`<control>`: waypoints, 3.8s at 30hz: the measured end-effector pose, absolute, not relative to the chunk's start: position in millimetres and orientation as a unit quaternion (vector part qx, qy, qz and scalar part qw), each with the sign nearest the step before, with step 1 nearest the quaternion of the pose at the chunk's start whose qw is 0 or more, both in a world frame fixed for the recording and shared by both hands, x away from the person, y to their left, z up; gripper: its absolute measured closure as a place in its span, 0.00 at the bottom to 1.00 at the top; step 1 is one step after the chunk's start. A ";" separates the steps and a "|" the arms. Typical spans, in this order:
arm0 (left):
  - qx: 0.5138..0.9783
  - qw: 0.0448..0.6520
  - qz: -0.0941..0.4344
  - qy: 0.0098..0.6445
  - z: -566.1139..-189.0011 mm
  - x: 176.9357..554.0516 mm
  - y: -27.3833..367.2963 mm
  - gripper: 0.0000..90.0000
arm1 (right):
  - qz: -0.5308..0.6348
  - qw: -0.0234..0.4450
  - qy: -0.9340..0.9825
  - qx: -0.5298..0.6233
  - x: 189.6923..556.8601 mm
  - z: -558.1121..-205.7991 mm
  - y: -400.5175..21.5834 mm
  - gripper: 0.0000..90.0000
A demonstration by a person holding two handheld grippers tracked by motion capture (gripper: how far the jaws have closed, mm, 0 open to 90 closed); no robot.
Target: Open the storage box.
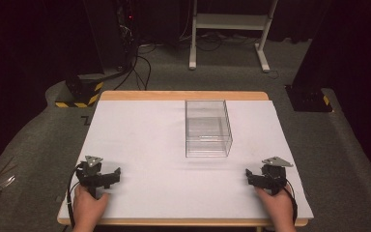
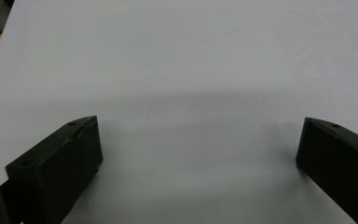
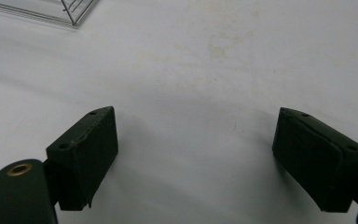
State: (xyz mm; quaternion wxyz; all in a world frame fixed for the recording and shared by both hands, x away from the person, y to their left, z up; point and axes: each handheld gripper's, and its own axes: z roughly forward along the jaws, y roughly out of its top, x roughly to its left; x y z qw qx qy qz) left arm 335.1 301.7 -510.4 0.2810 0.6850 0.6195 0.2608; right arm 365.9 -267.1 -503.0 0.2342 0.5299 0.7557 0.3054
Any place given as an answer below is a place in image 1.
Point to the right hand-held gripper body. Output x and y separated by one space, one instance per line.
272 175

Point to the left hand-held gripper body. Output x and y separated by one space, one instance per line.
91 174

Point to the clear plastic box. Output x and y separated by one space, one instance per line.
207 129

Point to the person's left hand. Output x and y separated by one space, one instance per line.
88 208

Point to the person's right hand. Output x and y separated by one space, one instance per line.
278 209

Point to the white table mat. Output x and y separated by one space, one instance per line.
174 167

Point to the black and yellow striped base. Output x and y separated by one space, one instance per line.
82 92

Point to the black stand base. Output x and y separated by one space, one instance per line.
308 98

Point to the wooden table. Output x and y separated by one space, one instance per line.
183 95

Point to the black equipment rack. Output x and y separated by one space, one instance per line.
124 32

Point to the white metal stand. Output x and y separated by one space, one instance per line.
228 25

